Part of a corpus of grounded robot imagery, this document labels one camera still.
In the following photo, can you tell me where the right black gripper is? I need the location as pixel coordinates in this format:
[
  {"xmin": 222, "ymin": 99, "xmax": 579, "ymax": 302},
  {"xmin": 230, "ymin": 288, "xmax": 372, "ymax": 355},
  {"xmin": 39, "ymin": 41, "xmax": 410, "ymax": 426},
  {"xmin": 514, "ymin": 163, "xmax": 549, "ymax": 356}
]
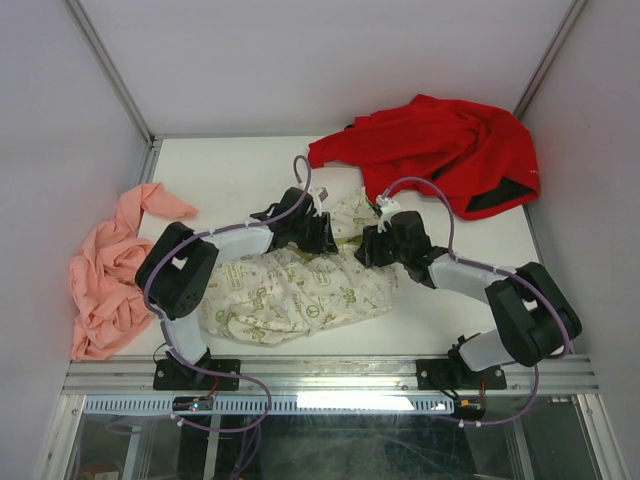
[{"xmin": 352, "ymin": 220, "xmax": 409, "ymax": 268}]

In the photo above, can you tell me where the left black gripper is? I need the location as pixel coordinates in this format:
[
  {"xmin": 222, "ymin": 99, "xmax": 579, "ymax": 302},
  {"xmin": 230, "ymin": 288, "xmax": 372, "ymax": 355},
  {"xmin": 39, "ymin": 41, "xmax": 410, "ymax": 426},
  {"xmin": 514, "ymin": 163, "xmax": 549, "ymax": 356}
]
[{"xmin": 290, "ymin": 211, "xmax": 337, "ymax": 254}]

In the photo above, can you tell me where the cream green patterned jacket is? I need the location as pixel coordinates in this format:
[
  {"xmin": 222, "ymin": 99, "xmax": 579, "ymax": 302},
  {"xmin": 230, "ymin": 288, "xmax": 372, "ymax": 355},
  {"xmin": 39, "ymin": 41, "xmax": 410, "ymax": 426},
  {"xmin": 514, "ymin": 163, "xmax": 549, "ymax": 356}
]
[{"xmin": 197, "ymin": 189, "xmax": 398, "ymax": 345}]

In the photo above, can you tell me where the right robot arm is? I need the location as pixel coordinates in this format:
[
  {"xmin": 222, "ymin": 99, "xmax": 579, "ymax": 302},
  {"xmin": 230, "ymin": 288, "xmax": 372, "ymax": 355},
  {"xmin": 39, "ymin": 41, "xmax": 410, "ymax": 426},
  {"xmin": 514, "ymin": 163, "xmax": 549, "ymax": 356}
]
[{"xmin": 355, "ymin": 211, "xmax": 582, "ymax": 387}]

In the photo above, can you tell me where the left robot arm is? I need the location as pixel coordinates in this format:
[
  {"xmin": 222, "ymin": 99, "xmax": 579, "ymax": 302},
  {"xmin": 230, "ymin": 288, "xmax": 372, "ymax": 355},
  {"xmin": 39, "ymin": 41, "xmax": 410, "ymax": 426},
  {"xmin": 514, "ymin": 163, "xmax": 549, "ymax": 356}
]
[{"xmin": 135, "ymin": 187, "xmax": 337, "ymax": 389}]

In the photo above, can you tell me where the red garment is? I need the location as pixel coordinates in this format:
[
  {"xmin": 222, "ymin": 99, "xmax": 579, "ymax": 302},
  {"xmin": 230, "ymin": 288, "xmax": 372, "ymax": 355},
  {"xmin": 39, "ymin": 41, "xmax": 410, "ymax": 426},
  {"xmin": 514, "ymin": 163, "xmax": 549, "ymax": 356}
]
[{"xmin": 309, "ymin": 94, "xmax": 540, "ymax": 221}]

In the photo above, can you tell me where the pink garment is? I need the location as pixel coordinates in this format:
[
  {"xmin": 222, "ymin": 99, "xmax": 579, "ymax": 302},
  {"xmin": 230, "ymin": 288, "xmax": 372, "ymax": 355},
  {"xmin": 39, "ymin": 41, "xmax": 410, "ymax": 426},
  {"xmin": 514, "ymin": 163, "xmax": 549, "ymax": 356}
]
[{"xmin": 69, "ymin": 183, "xmax": 198, "ymax": 361}]

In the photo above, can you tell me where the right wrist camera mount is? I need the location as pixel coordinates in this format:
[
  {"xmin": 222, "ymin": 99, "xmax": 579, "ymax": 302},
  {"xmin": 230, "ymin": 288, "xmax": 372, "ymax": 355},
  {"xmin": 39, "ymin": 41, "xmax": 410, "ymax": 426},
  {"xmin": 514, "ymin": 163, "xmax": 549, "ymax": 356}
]
[{"xmin": 375, "ymin": 195, "xmax": 402, "ymax": 233}]

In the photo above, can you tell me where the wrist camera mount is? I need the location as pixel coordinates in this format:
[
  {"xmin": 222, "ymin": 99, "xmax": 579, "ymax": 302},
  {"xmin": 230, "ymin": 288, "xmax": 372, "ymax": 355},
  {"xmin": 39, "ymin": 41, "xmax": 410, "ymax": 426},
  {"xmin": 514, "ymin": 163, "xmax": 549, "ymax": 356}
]
[
  {"xmin": 375, "ymin": 195, "xmax": 402, "ymax": 233},
  {"xmin": 307, "ymin": 187, "xmax": 328, "ymax": 216}
]

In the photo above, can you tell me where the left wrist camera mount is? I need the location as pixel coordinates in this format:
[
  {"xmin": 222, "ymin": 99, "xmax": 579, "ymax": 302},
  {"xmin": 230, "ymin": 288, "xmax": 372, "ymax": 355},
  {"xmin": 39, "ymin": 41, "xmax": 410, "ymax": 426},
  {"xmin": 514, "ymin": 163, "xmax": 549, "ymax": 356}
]
[{"xmin": 307, "ymin": 187, "xmax": 328, "ymax": 216}]

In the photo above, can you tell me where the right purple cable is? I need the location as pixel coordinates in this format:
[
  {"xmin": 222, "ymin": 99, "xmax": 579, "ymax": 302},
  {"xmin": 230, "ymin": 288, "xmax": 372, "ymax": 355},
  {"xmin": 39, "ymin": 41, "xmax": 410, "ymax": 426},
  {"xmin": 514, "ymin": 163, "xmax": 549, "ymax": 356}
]
[{"xmin": 379, "ymin": 176, "xmax": 574, "ymax": 429}]

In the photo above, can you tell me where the purple cable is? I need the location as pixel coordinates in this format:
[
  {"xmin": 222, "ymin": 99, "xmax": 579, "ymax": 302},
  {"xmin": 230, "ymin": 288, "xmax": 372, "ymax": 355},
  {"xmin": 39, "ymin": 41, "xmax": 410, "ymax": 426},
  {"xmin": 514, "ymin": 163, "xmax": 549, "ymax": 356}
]
[
  {"xmin": 379, "ymin": 176, "xmax": 574, "ymax": 429},
  {"xmin": 142, "ymin": 155, "xmax": 316, "ymax": 480}
]

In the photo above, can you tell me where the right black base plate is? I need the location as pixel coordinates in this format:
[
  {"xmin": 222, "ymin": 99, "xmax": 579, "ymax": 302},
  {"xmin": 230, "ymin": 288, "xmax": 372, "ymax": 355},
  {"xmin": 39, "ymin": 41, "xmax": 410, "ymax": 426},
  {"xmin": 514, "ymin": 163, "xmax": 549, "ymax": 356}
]
[{"xmin": 415, "ymin": 359, "xmax": 507, "ymax": 391}]

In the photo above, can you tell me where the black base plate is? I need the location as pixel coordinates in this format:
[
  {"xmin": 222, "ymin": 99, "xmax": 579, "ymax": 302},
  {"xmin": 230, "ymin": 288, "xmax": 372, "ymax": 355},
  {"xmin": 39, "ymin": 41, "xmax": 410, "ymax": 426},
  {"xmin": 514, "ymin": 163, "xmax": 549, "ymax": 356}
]
[
  {"xmin": 153, "ymin": 356, "xmax": 241, "ymax": 392},
  {"xmin": 415, "ymin": 359, "xmax": 507, "ymax": 391}
]

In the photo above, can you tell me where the aluminium front rail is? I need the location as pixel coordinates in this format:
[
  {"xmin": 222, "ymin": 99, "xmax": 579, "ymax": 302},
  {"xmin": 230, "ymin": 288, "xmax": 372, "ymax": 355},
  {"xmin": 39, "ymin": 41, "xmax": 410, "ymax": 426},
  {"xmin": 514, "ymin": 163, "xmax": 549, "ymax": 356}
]
[{"xmin": 62, "ymin": 355, "xmax": 600, "ymax": 396}]

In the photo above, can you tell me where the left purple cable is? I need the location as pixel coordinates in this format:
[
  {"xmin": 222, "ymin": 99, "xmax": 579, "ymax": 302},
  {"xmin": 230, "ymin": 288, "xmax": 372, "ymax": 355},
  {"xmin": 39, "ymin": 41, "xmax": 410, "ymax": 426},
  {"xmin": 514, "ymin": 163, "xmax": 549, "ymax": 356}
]
[{"xmin": 142, "ymin": 155, "xmax": 316, "ymax": 480}]

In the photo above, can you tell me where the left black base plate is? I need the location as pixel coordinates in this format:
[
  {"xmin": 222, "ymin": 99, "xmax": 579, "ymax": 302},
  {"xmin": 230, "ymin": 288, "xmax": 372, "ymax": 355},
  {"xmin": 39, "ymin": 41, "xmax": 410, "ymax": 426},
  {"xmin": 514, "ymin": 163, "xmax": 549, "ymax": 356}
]
[{"xmin": 153, "ymin": 356, "xmax": 241, "ymax": 392}]

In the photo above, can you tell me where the white slotted cable duct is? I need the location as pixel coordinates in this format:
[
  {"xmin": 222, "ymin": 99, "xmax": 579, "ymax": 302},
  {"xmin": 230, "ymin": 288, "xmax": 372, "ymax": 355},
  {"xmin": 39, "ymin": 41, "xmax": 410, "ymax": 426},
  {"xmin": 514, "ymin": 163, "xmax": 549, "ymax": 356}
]
[{"xmin": 84, "ymin": 391, "xmax": 454, "ymax": 416}]

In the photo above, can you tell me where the right aluminium corner post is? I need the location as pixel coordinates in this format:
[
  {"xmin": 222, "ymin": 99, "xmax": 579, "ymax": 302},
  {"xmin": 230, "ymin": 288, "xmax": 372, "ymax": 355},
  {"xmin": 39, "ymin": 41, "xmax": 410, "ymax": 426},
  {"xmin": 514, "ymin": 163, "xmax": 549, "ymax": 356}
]
[{"xmin": 513, "ymin": 0, "xmax": 590, "ymax": 120}]

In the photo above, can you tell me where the aluminium corner post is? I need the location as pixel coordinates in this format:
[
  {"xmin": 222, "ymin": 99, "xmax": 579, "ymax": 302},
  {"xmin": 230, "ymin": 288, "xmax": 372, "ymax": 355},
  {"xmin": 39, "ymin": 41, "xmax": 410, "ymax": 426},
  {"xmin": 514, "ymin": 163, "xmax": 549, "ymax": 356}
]
[
  {"xmin": 63, "ymin": 0, "xmax": 155, "ymax": 148},
  {"xmin": 513, "ymin": 0, "xmax": 590, "ymax": 120}
]

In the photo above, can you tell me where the left aluminium corner post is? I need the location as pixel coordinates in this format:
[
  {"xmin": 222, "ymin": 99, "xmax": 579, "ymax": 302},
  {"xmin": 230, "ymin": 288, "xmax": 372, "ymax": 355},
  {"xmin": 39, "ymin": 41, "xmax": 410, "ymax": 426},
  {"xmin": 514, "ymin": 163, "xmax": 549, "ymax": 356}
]
[{"xmin": 63, "ymin": 0, "xmax": 155, "ymax": 148}]

